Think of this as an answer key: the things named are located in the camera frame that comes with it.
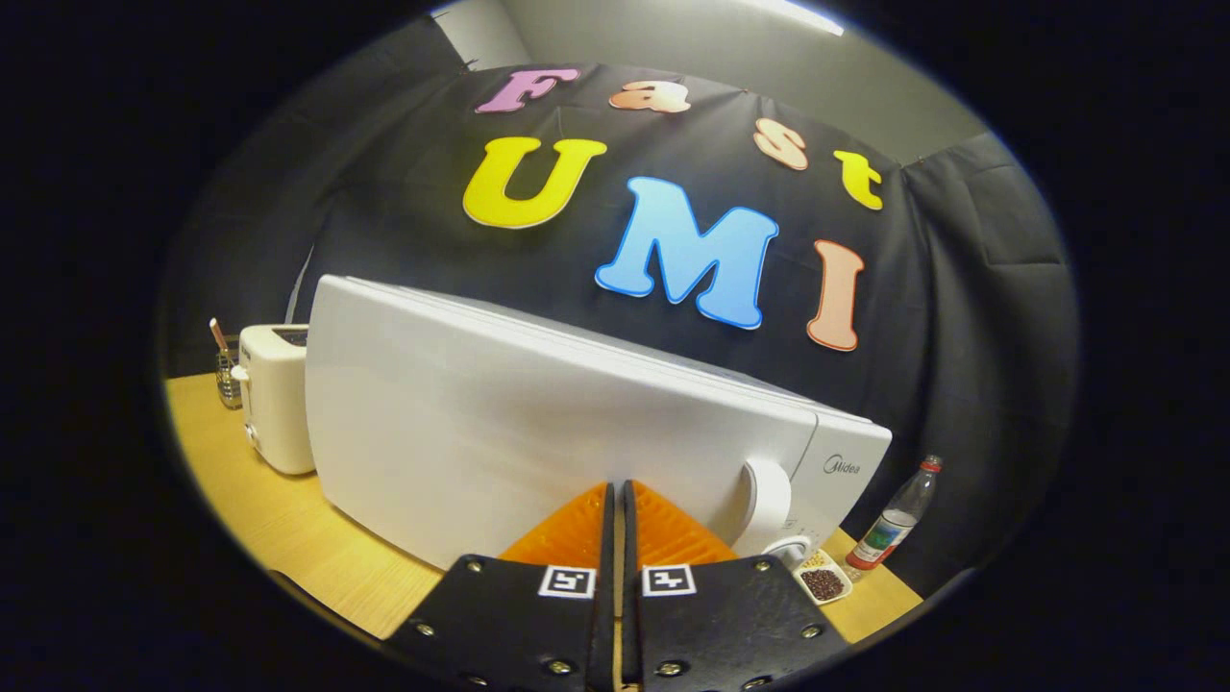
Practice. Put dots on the pile of yellow soybeans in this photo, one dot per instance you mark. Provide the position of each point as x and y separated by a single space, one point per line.
817 560

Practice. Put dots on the clear plastic water bottle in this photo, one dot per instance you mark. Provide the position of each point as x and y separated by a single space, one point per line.
889 533

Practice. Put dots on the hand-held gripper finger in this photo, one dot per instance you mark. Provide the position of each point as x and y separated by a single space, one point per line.
630 625
607 634

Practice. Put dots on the white toaster oven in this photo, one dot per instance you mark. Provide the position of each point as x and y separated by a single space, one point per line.
480 413

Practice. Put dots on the pile of dark red beans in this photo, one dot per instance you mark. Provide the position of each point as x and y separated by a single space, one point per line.
823 583

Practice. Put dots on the black backdrop cloth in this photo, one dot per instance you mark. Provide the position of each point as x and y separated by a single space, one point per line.
961 336

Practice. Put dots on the white bread toaster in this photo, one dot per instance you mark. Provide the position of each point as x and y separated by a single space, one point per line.
279 404

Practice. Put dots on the white divided plate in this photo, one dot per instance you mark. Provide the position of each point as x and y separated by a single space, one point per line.
834 564

